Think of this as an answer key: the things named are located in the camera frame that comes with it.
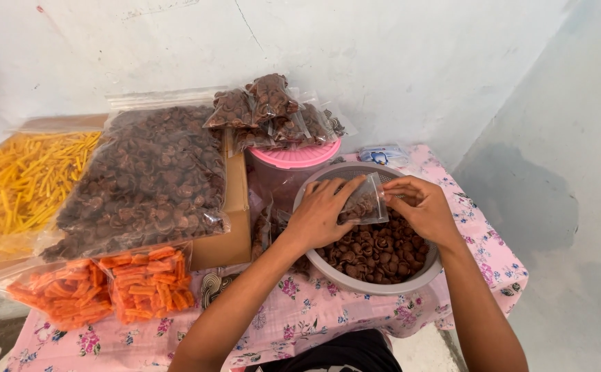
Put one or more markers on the large bag of brown snacks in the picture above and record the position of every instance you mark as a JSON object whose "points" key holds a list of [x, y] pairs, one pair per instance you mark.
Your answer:
{"points": [[145, 181]]}

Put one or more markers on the white and blue plastic packet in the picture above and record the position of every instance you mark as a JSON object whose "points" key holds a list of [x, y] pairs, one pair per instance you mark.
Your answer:
{"points": [[383, 155]]}

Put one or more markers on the person's left hand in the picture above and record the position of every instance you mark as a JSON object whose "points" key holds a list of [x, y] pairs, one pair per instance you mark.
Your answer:
{"points": [[317, 217]]}

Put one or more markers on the clear container with pink lid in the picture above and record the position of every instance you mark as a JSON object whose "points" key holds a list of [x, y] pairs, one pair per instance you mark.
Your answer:
{"points": [[280, 173]]}

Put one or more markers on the bag of orange snacks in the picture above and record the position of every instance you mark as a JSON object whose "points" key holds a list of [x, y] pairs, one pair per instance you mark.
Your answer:
{"points": [[63, 297], [148, 284]]}

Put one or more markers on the heap of loose brown snacks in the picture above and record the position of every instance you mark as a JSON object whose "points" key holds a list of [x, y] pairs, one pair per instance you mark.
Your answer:
{"points": [[378, 253]]}

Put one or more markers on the pile of brown snack packets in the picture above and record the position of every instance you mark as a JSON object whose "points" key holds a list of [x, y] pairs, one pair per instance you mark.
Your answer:
{"points": [[274, 113]]}

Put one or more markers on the brown cardboard box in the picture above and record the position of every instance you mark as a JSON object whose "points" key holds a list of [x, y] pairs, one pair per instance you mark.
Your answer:
{"points": [[231, 227]]}

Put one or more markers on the large bag of yellow sticks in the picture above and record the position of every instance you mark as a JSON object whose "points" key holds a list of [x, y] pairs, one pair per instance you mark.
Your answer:
{"points": [[19, 186]]}

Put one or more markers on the person's black clothing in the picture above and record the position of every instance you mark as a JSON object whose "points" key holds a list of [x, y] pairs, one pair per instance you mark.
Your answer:
{"points": [[331, 354]]}

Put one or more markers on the grey plastic colander basin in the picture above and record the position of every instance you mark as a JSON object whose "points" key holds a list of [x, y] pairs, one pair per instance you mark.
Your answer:
{"points": [[331, 276]]}

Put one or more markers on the pink floral tablecloth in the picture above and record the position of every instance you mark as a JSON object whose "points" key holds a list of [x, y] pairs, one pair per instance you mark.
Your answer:
{"points": [[331, 315]]}

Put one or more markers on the brown snack packets beside basin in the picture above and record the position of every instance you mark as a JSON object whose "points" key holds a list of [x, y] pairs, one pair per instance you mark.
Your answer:
{"points": [[267, 232]]}

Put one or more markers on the packet of striped spiral snacks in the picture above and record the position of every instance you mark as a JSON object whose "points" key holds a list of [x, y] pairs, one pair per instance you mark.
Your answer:
{"points": [[211, 289]]}

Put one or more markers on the small clear brown snack bag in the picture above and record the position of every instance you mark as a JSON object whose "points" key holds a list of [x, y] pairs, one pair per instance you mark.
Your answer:
{"points": [[367, 206]]}

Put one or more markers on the person's right hand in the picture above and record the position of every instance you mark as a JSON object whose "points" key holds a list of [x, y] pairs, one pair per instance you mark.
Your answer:
{"points": [[427, 209]]}

